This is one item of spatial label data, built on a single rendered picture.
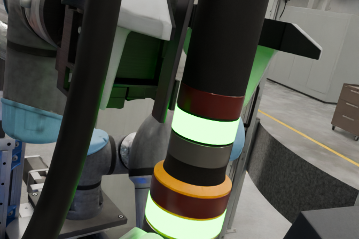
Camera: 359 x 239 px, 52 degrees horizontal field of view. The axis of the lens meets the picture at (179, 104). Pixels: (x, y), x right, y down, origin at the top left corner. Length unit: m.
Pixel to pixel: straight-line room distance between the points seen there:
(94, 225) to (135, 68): 0.88
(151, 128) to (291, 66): 10.38
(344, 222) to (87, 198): 0.67
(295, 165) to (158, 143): 1.75
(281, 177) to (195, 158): 2.28
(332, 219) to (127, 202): 1.66
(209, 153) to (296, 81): 10.63
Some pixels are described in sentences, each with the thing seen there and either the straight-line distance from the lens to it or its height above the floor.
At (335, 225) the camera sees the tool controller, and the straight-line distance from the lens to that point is 0.99.
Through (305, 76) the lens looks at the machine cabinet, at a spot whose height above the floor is 0.49.
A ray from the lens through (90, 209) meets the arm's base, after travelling 1.11.
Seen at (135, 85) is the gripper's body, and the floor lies 1.61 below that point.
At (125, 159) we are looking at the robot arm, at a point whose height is 1.22.
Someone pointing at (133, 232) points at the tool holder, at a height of 1.55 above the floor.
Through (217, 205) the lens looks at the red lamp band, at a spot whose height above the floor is 1.57.
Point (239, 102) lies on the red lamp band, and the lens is 0.18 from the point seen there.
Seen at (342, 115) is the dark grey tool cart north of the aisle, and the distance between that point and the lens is 7.28.
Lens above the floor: 1.66
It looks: 15 degrees down
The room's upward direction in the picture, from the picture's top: 12 degrees clockwise
